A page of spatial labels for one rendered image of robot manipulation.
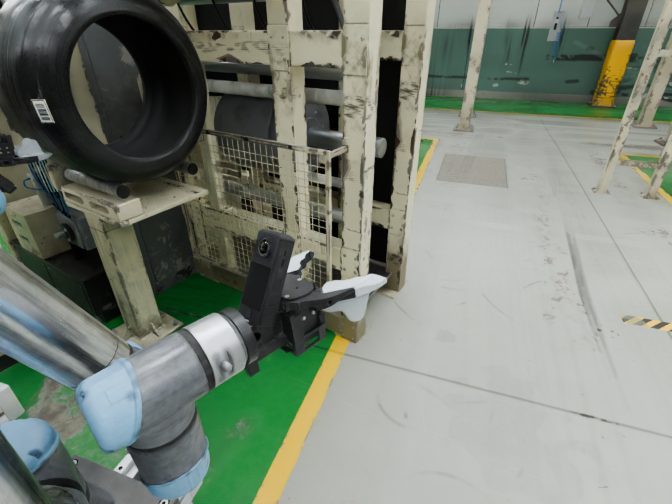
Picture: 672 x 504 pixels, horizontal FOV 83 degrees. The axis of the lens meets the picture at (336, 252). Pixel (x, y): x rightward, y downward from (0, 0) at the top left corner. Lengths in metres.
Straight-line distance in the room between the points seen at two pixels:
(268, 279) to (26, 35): 1.04
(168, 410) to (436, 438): 1.34
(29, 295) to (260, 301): 0.22
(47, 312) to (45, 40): 0.95
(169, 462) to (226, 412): 1.27
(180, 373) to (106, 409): 0.07
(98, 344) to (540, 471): 1.52
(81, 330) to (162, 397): 0.14
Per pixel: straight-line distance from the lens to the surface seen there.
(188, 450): 0.49
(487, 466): 1.66
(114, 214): 1.45
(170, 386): 0.42
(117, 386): 0.42
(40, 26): 1.34
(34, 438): 0.60
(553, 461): 1.76
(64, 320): 0.49
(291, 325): 0.47
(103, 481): 0.82
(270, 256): 0.45
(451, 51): 10.11
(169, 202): 1.55
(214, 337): 0.43
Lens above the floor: 1.36
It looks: 30 degrees down
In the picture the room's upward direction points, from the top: straight up
